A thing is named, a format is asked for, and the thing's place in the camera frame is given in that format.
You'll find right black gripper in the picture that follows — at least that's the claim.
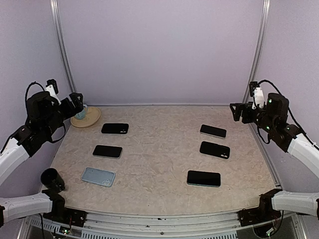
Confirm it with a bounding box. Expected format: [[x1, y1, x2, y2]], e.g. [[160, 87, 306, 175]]
[[230, 101, 276, 133]]

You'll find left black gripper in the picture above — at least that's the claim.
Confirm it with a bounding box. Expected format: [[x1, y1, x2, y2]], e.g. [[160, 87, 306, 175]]
[[42, 92, 83, 137]]

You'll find black phone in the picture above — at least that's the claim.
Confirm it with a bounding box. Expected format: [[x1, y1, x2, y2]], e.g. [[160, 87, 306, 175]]
[[200, 124, 227, 138], [93, 145, 123, 158], [187, 170, 221, 187]]

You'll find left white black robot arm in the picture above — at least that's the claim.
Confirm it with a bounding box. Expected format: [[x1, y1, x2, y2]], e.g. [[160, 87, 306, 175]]
[[0, 91, 83, 225]]

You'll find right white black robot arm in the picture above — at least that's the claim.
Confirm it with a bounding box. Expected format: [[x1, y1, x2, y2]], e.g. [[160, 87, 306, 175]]
[[230, 93, 319, 221]]

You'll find light blue phone case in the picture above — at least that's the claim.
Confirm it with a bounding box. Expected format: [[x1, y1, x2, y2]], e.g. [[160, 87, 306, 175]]
[[81, 167, 116, 187]]

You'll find light blue mug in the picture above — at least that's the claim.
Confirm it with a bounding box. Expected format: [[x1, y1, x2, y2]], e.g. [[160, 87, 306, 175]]
[[74, 104, 88, 120]]

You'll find beige round plate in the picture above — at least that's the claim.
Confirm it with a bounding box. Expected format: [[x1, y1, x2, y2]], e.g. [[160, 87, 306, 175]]
[[70, 107, 101, 128]]

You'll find black cylinder cup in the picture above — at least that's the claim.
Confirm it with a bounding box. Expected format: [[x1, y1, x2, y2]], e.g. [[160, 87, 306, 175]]
[[40, 168, 65, 193]]

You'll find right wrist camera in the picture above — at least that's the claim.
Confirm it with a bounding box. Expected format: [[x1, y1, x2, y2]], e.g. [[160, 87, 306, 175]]
[[249, 81, 265, 110]]

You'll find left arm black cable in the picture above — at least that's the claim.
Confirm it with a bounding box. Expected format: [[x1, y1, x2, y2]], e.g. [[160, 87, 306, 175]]
[[24, 81, 66, 143]]

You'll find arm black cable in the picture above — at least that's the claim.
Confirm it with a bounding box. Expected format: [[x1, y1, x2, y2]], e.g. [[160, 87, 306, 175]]
[[24, 81, 66, 143], [256, 79, 319, 150]]

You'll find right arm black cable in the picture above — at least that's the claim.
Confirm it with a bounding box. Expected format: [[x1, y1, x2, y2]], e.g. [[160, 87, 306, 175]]
[[256, 79, 319, 150]]

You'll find left aluminium frame post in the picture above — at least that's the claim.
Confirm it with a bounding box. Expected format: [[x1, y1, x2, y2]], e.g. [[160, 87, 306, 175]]
[[50, 0, 77, 93]]

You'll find aluminium frame post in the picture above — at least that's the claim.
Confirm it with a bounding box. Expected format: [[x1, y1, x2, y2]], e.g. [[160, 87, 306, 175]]
[[248, 0, 271, 85], [50, 0, 77, 93]]

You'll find right aluminium frame post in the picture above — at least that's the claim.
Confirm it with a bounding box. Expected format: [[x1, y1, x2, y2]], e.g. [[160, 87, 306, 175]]
[[248, 0, 271, 85]]

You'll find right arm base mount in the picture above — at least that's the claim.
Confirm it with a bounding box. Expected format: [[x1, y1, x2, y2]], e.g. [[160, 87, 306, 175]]
[[238, 189, 282, 227]]

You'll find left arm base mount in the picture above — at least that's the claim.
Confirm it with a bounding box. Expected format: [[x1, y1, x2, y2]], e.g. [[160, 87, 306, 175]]
[[42, 189, 87, 227]]

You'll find front aluminium rail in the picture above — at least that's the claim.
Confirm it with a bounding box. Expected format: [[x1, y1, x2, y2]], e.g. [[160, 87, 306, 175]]
[[17, 211, 307, 239]]

